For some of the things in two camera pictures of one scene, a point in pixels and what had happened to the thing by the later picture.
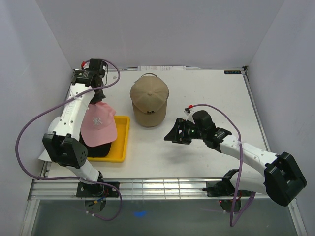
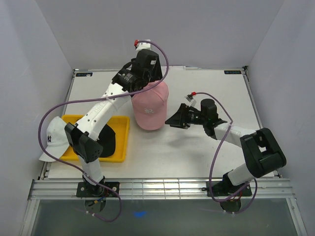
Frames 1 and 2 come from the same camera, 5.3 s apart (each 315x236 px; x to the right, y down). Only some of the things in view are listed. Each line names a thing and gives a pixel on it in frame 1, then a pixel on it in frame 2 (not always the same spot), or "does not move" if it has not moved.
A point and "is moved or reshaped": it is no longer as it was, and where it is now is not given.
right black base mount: [224, 188] does not move
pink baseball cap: [98, 126] is moved or reshaped
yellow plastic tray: [118, 151] does not move
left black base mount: [96, 190] does not move
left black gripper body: [98, 97] → [155, 74]
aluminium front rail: [169, 189] does not move
